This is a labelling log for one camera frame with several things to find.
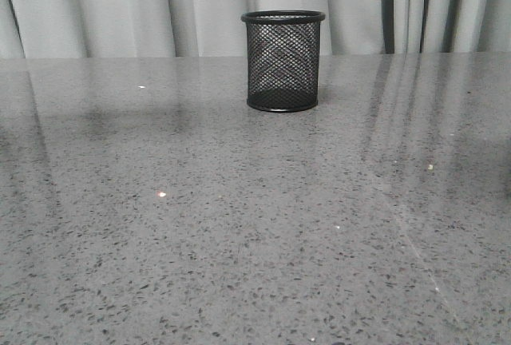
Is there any grey curtain backdrop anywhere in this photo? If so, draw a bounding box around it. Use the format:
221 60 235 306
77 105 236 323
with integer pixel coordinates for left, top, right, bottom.
1 0 510 58

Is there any black mesh pen bucket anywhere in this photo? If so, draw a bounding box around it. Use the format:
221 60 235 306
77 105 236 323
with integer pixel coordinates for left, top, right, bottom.
240 10 326 112

